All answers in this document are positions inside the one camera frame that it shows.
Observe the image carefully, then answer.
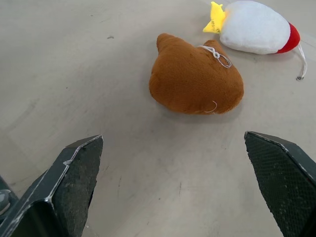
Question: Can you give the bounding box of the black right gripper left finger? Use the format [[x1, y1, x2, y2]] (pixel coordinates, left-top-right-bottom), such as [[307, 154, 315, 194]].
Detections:
[[0, 134, 104, 237]]

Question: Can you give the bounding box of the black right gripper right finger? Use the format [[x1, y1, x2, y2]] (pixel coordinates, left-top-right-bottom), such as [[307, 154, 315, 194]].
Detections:
[[243, 131, 316, 237]]

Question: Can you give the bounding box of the grey shoe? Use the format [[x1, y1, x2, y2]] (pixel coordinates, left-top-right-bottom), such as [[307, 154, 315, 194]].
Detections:
[[0, 189, 12, 215]]

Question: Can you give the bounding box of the brown plush toy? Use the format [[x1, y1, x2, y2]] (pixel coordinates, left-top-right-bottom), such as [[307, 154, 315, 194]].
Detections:
[[148, 33, 245, 115]]

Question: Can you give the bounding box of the white plush rocket toy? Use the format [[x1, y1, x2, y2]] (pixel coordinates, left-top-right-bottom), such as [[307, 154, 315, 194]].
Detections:
[[202, 0, 308, 80]]

